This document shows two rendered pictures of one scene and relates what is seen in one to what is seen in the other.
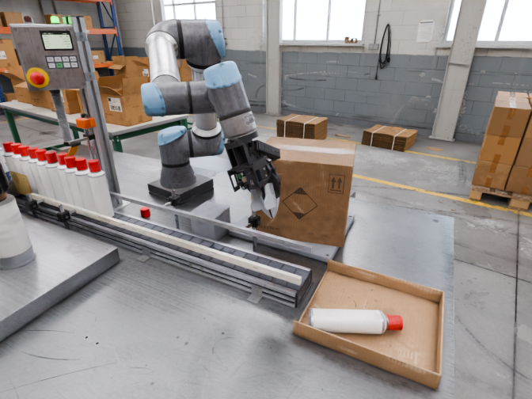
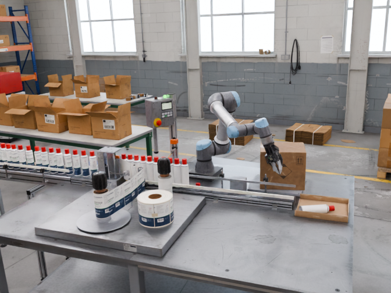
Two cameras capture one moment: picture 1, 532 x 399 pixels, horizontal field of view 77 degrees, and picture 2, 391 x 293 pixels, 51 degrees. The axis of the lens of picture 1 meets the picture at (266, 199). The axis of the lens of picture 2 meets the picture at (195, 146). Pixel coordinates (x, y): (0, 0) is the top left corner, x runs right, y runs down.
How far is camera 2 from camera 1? 1.84 m
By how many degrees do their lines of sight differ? 11
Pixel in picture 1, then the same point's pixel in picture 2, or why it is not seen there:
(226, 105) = (265, 133)
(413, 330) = (338, 211)
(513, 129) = not seen: outside the picture
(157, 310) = (237, 215)
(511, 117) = not seen: outside the picture
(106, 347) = (228, 224)
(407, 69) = (316, 74)
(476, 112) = (378, 108)
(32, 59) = (156, 114)
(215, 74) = (261, 123)
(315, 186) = (290, 162)
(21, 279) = (178, 208)
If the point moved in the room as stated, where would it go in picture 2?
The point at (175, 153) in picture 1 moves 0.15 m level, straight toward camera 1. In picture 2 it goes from (207, 154) to (216, 160)
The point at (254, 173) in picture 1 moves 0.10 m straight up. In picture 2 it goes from (276, 156) to (276, 140)
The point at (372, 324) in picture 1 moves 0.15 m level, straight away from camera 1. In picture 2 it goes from (323, 207) to (323, 197)
